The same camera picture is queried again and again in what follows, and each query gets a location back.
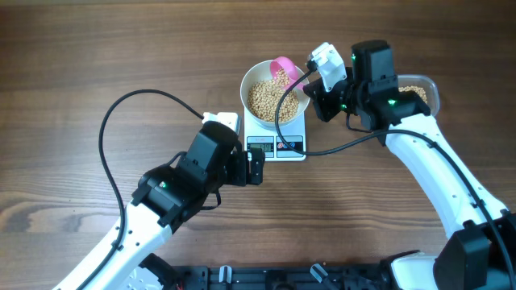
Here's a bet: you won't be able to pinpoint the soybeans in white bowl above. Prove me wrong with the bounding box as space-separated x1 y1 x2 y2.
248 68 299 122

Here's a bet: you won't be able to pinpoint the white bowl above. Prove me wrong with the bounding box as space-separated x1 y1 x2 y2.
240 60 310 127

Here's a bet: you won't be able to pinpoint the pink plastic measuring scoop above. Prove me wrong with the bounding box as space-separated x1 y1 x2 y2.
269 56 304 90

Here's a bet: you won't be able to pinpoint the soybeans pile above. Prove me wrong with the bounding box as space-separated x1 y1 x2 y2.
397 85 428 104

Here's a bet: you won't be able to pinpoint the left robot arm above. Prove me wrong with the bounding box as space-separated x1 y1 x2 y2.
57 121 265 289

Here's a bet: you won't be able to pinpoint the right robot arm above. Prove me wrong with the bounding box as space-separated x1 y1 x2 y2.
304 40 515 289

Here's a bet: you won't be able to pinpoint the clear plastic container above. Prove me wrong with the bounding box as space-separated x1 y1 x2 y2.
398 74 440 117

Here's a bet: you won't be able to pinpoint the white digital kitchen scale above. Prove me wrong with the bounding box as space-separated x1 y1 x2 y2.
243 110 306 162

